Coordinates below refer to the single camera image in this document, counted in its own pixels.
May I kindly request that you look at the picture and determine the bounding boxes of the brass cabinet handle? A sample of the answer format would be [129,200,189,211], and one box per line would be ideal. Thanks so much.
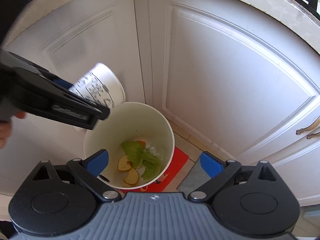
[296,116,320,135]

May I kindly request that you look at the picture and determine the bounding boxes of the grey floor mat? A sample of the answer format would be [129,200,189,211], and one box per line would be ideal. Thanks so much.
[177,159,211,196]

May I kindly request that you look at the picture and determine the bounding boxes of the printed white paper cup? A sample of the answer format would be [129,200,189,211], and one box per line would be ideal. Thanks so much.
[69,63,126,109]

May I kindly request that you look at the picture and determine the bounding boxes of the apple slice peel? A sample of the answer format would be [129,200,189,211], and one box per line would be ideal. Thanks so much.
[117,154,132,172]

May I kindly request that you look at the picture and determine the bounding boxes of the large green cabbage leaf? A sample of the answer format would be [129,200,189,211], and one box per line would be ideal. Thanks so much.
[121,141,161,181]

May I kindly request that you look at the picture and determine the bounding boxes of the person left hand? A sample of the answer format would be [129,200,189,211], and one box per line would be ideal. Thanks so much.
[0,112,26,149]

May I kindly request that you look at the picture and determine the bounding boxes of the white trash bin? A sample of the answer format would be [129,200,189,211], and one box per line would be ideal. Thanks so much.
[84,102,175,190]

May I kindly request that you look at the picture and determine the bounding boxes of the white corner cabinet door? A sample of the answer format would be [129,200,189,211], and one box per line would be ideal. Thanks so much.
[1,0,145,196]

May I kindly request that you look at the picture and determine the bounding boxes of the plastic wrap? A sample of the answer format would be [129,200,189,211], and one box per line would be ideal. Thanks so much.
[144,144,166,161]

